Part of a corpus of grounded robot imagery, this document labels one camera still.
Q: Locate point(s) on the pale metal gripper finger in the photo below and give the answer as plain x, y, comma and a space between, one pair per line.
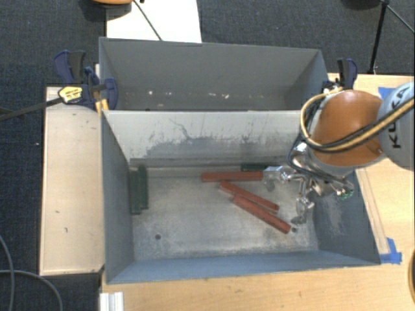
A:
271, 174
304, 206

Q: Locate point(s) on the dark green flat block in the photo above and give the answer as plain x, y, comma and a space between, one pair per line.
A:
254, 166
135, 193

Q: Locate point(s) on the red-brown flat block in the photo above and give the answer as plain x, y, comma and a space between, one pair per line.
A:
262, 215
249, 197
231, 176

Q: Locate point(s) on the grey metal bin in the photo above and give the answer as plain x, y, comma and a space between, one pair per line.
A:
207, 212

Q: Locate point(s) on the pale wood flat board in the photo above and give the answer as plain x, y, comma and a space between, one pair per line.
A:
71, 190

